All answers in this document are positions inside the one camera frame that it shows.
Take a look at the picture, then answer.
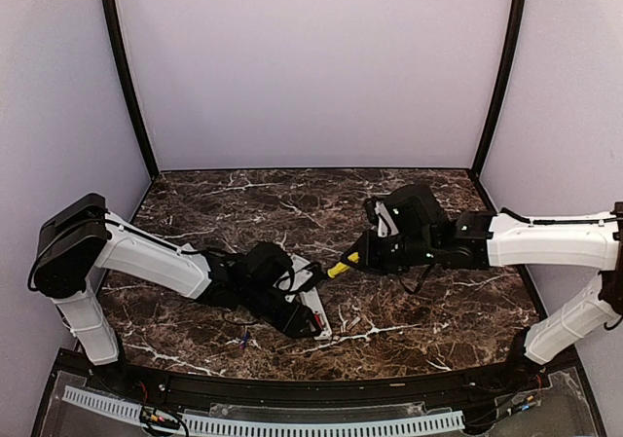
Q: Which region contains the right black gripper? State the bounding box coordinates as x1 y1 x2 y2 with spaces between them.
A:
341 228 437 275

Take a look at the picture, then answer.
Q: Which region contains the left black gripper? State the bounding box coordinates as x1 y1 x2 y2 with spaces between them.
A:
240 282 322 340

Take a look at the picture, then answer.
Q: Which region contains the yellow handled screwdriver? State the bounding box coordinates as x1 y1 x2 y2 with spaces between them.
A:
322 253 359 279

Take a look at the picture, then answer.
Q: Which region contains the small white remote control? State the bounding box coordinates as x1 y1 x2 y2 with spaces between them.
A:
299 288 333 341

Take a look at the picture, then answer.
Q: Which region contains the gold AAA battery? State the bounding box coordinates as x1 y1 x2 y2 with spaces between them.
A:
345 316 361 331

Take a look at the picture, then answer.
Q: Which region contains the large white remote control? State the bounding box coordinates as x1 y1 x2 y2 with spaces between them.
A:
291 254 311 273

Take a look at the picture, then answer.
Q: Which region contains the white battery cover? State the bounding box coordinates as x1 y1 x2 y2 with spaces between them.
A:
179 244 198 255

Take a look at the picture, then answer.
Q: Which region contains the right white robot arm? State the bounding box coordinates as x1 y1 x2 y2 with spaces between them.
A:
328 184 622 392

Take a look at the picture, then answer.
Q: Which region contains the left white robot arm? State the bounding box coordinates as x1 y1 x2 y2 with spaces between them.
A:
27 193 332 394

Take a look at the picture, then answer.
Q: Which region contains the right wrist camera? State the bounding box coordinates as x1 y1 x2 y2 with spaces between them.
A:
363 198 398 237

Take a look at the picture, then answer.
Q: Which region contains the black front rail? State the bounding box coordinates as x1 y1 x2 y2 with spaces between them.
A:
53 348 537 409

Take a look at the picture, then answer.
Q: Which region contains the white slotted cable duct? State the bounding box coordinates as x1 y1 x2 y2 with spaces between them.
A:
62 385 464 436

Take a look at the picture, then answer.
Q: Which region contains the left black frame post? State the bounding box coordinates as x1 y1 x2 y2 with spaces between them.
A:
101 0 160 180

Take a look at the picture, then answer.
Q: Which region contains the black frame post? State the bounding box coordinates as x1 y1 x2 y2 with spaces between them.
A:
470 0 526 180
101 0 160 180

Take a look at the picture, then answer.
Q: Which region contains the right black frame post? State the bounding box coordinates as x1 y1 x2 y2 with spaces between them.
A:
470 0 526 180

